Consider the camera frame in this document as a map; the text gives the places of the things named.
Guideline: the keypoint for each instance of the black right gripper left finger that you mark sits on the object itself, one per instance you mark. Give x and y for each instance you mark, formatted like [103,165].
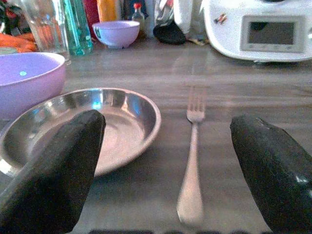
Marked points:
[53,175]

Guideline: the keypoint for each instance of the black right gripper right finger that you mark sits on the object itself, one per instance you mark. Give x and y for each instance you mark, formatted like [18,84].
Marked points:
[273,170]

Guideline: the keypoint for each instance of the silver metal fork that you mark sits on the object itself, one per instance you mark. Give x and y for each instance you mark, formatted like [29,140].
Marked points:
[192,165]

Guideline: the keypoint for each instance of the silver metal plate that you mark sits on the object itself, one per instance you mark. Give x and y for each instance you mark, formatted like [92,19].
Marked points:
[126,131]

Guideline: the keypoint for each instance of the large purple plastic bowl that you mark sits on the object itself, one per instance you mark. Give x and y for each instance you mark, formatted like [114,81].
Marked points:
[26,83]

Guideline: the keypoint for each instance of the orange cloth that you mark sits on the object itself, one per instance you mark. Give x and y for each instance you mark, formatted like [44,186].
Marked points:
[17,42]

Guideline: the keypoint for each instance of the white kitchen appliance with screen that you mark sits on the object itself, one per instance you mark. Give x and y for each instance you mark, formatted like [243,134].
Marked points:
[263,29]

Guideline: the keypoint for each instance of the clear drinking glass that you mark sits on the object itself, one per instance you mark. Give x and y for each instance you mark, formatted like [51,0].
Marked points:
[44,26]

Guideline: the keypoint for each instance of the teal glass bottle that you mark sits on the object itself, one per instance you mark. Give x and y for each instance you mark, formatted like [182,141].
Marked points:
[78,26]

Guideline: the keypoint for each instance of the small purple plastic bowl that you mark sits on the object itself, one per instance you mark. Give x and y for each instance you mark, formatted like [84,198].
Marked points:
[117,33]

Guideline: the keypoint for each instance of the red container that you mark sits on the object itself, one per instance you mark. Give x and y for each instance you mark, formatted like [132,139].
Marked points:
[90,14]

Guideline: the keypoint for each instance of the black round pouch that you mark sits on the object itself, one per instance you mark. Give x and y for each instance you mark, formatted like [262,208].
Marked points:
[169,34]

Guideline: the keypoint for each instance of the orange carton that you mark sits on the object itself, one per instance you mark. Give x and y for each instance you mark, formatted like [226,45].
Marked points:
[106,10]

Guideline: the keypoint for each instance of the small bottle with red cap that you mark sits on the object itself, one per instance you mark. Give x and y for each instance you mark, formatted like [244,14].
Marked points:
[138,17]

